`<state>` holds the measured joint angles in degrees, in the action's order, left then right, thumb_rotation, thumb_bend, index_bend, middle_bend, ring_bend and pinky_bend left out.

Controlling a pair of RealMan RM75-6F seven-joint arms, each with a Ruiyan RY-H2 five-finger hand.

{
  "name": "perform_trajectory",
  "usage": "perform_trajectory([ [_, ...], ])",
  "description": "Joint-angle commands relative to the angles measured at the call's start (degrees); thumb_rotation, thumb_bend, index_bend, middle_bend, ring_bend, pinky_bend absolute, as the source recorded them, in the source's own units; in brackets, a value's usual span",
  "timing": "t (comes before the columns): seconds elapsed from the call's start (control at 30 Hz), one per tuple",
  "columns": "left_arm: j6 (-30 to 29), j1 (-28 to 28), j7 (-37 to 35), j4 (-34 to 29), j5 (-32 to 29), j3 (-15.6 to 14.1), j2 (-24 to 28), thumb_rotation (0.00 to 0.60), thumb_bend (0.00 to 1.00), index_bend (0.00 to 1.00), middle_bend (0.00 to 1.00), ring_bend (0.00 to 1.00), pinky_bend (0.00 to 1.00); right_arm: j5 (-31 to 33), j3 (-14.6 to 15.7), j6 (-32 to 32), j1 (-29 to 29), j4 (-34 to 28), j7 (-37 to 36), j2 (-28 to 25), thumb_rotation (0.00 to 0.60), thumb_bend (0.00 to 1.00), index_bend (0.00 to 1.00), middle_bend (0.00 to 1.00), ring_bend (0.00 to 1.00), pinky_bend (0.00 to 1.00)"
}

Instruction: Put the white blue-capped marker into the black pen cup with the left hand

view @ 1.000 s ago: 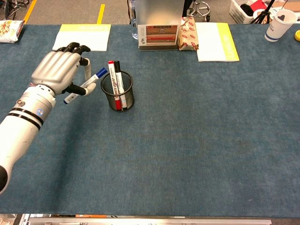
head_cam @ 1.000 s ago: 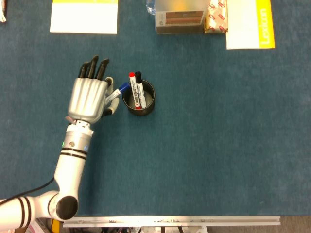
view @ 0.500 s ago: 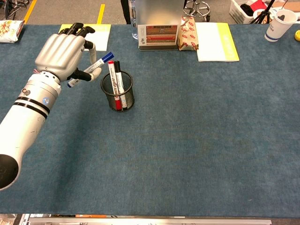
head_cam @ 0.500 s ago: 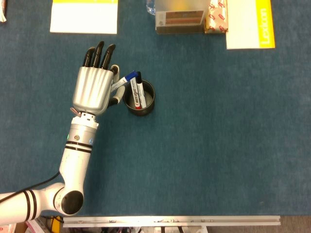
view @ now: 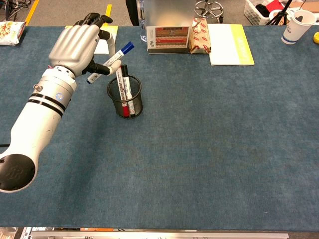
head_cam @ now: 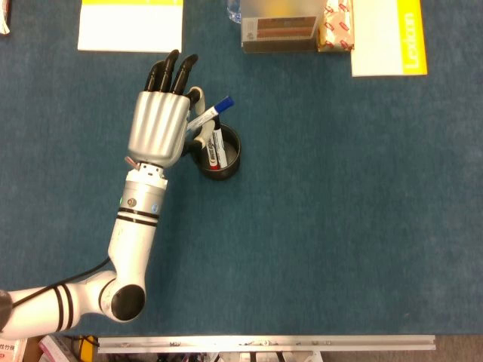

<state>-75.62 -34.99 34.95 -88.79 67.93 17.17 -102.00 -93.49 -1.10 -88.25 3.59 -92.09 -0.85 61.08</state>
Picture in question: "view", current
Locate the clear plastic water bottle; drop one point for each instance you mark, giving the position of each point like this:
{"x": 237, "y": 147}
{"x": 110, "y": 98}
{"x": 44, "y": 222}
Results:
{"x": 141, "y": 20}

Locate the black mesh pen cup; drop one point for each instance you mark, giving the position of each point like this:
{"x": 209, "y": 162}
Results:
{"x": 135, "y": 107}

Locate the small yellow round object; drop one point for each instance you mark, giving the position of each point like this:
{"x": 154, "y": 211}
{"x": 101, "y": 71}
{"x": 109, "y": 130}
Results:
{"x": 316, "y": 38}

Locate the black cap whiteboard marker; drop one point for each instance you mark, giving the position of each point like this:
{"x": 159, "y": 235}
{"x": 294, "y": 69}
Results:
{"x": 125, "y": 74}

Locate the white plastic basket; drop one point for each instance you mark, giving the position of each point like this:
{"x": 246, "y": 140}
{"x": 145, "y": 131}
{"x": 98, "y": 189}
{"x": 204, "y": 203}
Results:
{"x": 254, "y": 12}

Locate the white paper cup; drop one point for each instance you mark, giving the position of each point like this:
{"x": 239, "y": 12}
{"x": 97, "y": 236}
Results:
{"x": 295, "y": 28}

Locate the chrome stool base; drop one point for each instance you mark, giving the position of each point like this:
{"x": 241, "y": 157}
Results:
{"x": 209, "y": 8}

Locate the gold red patterned package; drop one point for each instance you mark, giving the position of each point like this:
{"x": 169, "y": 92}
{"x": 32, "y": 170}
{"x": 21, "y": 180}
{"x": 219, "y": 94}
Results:
{"x": 200, "y": 37}

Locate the person in black trousers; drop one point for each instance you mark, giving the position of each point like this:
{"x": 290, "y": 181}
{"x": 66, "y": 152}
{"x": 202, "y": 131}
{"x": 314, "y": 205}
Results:
{"x": 132, "y": 11}

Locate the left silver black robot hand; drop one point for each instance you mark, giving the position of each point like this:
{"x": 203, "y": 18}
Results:
{"x": 74, "y": 47}

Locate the red cap whiteboard marker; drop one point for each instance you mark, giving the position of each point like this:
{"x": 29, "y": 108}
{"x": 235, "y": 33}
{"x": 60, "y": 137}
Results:
{"x": 119, "y": 79}

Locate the yellow white Lexicon notebook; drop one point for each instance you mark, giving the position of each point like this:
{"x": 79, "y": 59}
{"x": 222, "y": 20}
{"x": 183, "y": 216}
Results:
{"x": 229, "y": 44}

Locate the plain yellow white notebook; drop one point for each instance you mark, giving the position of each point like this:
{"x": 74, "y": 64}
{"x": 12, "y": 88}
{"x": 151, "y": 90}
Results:
{"x": 102, "y": 48}

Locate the white snack bag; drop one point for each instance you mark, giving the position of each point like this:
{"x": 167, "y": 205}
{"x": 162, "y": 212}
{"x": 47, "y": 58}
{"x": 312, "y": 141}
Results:
{"x": 10, "y": 33}

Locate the blue felt table mat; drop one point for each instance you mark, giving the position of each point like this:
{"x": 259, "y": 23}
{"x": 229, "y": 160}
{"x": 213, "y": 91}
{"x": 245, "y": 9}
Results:
{"x": 199, "y": 139}

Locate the black tripod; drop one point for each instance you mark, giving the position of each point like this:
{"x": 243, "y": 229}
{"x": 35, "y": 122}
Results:
{"x": 280, "y": 15}

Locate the blue cap whiteboard marker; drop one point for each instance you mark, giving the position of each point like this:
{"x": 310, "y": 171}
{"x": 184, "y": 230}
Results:
{"x": 124, "y": 49}

